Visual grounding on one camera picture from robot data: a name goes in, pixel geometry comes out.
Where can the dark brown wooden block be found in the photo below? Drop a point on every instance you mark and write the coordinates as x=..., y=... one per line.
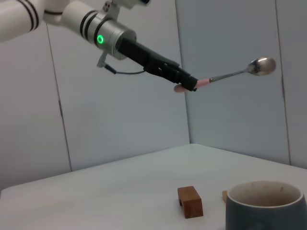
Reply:
x=192, y=203

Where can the light grooved wooden block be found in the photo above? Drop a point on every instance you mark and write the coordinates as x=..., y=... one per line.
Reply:
x=224, y=197

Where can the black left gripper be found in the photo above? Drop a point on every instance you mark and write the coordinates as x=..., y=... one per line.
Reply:
x=139, y=52

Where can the grey ceramic mug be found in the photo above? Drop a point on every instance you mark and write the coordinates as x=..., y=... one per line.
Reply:
x=259, y=215

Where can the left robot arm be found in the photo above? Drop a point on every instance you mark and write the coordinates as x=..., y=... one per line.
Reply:
x=72, y=16

